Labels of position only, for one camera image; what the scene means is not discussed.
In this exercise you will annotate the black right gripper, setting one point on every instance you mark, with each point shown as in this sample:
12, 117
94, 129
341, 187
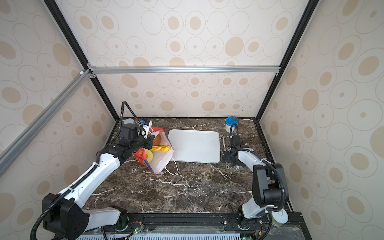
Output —
227, 157

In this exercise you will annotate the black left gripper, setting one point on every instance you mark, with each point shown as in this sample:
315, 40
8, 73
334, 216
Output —
150, 139

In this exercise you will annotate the yellow ring fake bread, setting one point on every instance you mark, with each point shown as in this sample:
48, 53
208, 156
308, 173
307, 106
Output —
149, 155

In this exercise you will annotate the yellow twisted fake bread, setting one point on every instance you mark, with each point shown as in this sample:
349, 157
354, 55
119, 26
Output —
161, 149

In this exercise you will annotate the red paper gift bag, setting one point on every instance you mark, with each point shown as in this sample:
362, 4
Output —
161, 159

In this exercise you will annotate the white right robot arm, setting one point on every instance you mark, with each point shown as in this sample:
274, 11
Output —
269, 186

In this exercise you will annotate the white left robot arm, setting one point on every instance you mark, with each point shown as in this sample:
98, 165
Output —
63, 213

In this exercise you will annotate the white cup blue lid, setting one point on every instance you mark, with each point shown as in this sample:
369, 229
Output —
229, 121

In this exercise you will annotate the white cutting board tray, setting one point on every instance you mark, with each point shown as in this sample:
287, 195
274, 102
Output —
195, 146

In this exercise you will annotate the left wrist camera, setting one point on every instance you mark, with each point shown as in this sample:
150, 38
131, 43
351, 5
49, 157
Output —
146, 124

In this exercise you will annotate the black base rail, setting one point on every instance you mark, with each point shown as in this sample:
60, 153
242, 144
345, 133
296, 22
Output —
203, 226

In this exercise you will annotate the silver aluminium rail back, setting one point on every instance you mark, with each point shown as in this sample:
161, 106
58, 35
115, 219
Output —
185, 69

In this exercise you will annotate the silver aluminium rail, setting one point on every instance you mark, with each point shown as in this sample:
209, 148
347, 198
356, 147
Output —
25, 138
185, 69

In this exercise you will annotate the silver aluminium rail left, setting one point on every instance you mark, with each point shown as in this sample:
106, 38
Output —
25, 138

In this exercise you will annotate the black corner frame post left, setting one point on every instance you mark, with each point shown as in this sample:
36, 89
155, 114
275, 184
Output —
60, 20

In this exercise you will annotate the black corner frame post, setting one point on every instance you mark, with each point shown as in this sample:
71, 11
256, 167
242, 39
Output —
301, 27
60, 20

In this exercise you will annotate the black corner frame post right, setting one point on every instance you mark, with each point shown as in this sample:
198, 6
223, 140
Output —
301, 27

